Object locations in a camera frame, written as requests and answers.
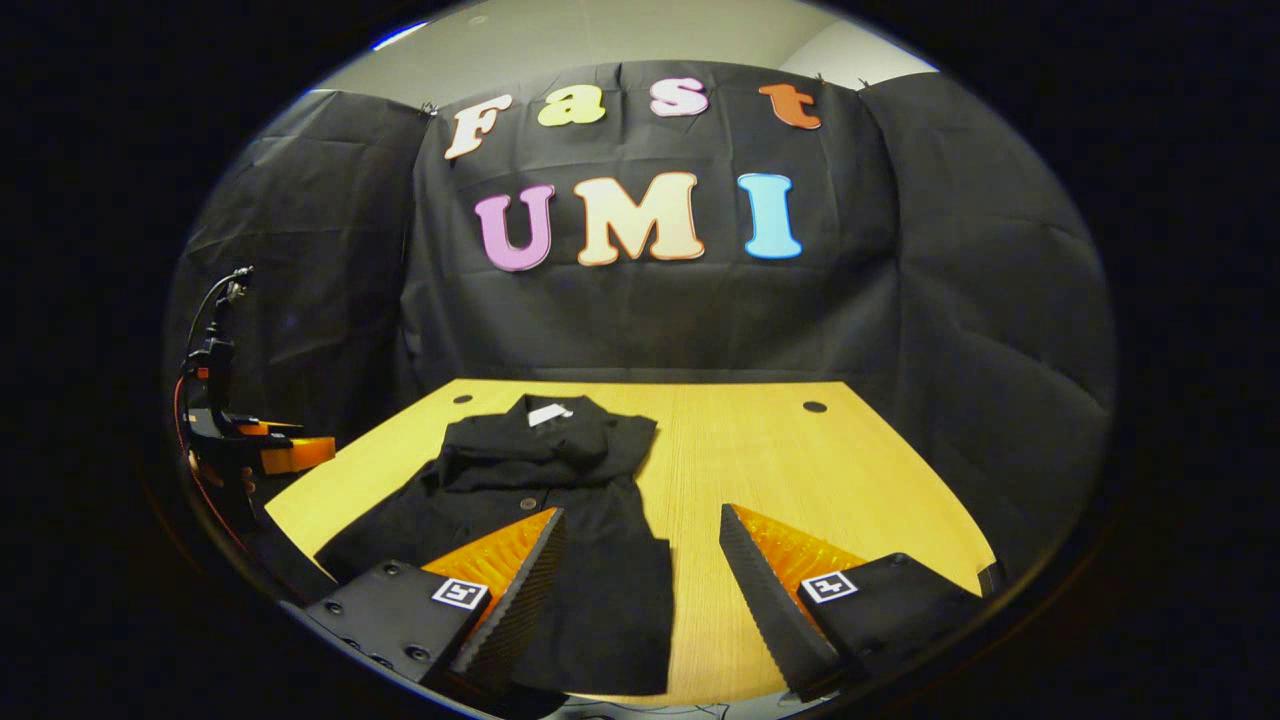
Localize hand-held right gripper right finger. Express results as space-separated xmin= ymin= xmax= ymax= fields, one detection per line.
xmin=718 ymin=503 xmax=986 ymax=703

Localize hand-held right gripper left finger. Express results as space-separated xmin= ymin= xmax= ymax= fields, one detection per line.
xmin=300 ymin=507 xmax=568 ymax=701

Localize black shirt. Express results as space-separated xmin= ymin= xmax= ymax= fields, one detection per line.
xmin=315 ymin=393 xmax=676 ymax=698

